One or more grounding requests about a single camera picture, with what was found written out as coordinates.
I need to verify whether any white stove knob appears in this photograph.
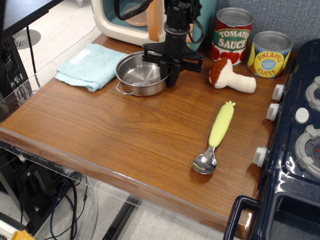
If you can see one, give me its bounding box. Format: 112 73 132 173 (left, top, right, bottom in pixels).
253 147 268 168
266 103 280 122
272 84 285 102

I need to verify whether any dark blue toy stove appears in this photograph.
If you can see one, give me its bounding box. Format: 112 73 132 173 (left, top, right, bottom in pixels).
223 39 320 240

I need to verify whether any tomato sauce can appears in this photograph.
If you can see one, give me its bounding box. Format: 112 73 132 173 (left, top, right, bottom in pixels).
210 7 255 66

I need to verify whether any teal toy microwave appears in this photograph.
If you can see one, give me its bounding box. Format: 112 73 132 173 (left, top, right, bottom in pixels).
91 0 216 51

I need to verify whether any pineapple slices can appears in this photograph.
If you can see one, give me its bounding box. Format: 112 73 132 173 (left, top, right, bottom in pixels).
247 31 294 79

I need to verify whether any black side desk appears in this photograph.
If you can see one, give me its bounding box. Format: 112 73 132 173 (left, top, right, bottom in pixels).
0 0 62 42

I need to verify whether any plush mushroom toy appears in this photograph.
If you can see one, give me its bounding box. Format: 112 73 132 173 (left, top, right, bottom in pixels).
208 57 257 94

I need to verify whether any blue cable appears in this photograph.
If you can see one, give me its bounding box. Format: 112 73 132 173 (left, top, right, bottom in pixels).
49 172 78 240

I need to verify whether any light blue towel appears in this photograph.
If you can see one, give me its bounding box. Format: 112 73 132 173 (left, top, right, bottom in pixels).
55 43 127 92

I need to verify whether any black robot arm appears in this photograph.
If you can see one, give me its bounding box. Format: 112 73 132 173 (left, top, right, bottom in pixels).
142 0 205 88

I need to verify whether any black cable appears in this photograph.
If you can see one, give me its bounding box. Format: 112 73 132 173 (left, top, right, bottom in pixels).
44 174 88 240

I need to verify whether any spoon with yellow handle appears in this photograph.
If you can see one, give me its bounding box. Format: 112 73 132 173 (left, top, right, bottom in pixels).
193 101 236 175

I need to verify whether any stainless steel pot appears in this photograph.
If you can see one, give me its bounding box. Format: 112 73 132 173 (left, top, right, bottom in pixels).
115 51 167 97

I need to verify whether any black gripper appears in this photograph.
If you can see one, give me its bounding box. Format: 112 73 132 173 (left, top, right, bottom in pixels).
142 33 205 88

